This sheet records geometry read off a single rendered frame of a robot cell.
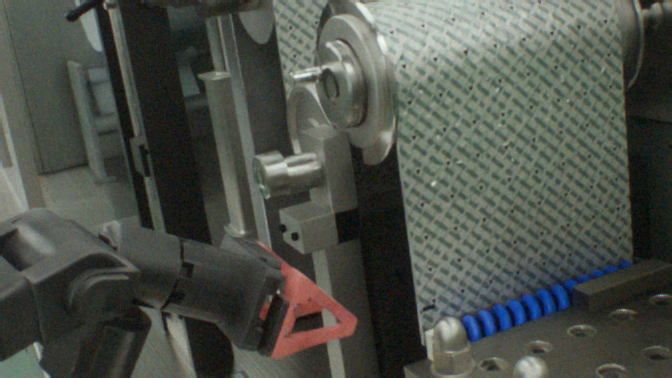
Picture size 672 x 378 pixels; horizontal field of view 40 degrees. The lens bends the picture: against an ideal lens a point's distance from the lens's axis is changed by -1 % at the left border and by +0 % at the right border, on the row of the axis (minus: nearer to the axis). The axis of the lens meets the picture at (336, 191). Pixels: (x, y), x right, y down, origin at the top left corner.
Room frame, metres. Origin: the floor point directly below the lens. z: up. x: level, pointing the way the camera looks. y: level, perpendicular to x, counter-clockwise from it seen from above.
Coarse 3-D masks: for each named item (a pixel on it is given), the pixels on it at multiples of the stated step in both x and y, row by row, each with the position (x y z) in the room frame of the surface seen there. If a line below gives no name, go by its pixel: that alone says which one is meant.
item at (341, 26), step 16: (336, 16) 0.79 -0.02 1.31; (624, 16) 0.84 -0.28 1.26; (336, 32) 0.80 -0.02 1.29; (352, 32) 0.77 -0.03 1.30; (624, 32) 0.83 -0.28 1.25; (368, 48) 0.75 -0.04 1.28; (624, 48) 0.84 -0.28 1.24; (368, 64) 0.75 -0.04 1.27; (368, 80) 0.75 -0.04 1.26; (368, 96) 0.75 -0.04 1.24; (368, 112) 0.76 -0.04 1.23; (352, 128) 0.79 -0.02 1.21; (368, 128) 0.76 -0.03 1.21; (352, 144) 0.79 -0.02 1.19; (368, 144) 0.77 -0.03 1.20
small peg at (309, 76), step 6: (294, 72) 0.79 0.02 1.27; (300, 72) 0.79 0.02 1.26; (306, 72) 0.79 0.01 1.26; (312, 72) 0.79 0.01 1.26; (318, 72) 0.79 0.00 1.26; (288, 78) 0.80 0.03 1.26; (294, 78) 0.79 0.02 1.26; (300, 78) 0.79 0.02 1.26; (306, 78) 0.79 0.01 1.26; (312, 78) 0.79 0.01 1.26; (318, 78) 0.79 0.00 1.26; (294, 84) 0.79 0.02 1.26; (300, 84) 0.79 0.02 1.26; (306, 84) 0.79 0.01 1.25
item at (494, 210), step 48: (624, 96) 0.83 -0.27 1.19; (432, 144) 0.75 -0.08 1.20; (480, 144) 0.77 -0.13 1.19; (528, 144) 0.78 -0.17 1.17; (576, 144) 0.80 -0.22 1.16; (624, 144) 0.82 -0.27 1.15; (432, 192) 0.75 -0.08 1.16; (480, 192) 0.76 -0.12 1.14; (528, 192) 0.78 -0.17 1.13; (576, 192) 0.80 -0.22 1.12; (624, 192) 0.82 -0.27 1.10; (432, 240) 0.74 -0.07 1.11; (480, 240) 0.76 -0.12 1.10; (528, 240) 0.78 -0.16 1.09; (576, 240) 0.80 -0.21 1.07; (624, 240) 0.82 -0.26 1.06; (432, 288) 0.74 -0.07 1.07; (480, 288) 0.76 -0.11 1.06; (528, 288) 0.78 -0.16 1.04
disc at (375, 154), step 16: (336, 0) 0.80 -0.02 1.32; (352, 0) 0.77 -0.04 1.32; (320, 16) 0.84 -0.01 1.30; (352, 16) 0.77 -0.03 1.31; (368, 16) 0.75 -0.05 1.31; (320, 32) 0.84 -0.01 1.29; (368, 32) 0.75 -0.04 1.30; (384, 48) 0.73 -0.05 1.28; (384, 64) 0.73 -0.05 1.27; (384, 80) 0.73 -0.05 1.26; (384, 96) 0.74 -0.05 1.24; (384, 112) 0.74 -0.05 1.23; (336, 128) 0.84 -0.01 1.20; (384, 128) 0.74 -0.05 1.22; (384, 144) 0.75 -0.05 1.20; (368, 160) 0.78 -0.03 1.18; (384, 160) 0.76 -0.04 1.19
